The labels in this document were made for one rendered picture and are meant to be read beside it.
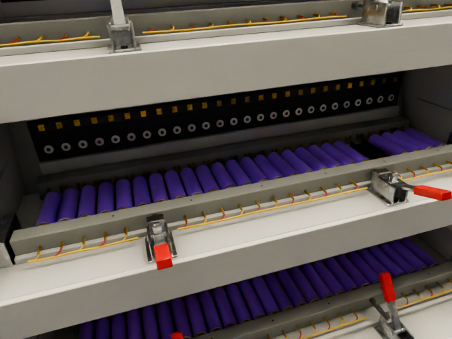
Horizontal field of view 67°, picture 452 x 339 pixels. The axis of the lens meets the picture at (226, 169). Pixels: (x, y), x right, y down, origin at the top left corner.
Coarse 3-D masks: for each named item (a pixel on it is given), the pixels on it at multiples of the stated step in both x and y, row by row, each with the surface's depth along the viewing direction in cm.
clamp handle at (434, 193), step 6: (396, 174) 38; (390, 180) 39; (396, 180) 39; (396, 186) 38; (402, 186) 37; (408, 186) 36; (414, 186) 36; (420, 186) 35; (426, 186) 35; (414, 192) 35; (420, 192) 34; (426, 192) 34; (432, 192) 33; (438, 192) 32; (444, 192) 32; (450, 192) 32; (432, 198) 33; (438, 198) 33; (444, 198) 32; (450, 198) 32
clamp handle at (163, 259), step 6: (156, 228) 32; (156, 234) 33; (162, 234) 33; (156, 240) 31; (162, 240) 31; (156, 246) 29; (162, 246) 29; (168, 246) 29; (156, 252) 28; (162, 252) 27; (168, 252) 27; (156, 258) 26; (162, 258) 26; (168, 258) 26; (162, 264) 26; (168, 264) 26
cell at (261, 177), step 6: (240, 162) 46; (246, 162) 45; (252, 162) 45; (246, 168) 45; (252, 168) 44; (258, 168) 44; (246, 174) 44; (252, 174) 43; (258, 174) 42; (252, 180) 42; (258, 180) 41
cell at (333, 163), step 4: (308, 148) 49; (312, 148) 48; (316, 148) 48; (312, 152) 48; (316, 152) 47; (320, 152) 47; (324, 152) 47; (316, 156) 47; (320, 156) 46; (324, 156) 46; (328, 156) 46; (320, 160) 46; (324, 160) 45; (328, 160) 45; (332, 160) 45; (324, 164) 45; (328, 164) 44; (332, 164) 44; (336, 164) 44; (340, 164) 44
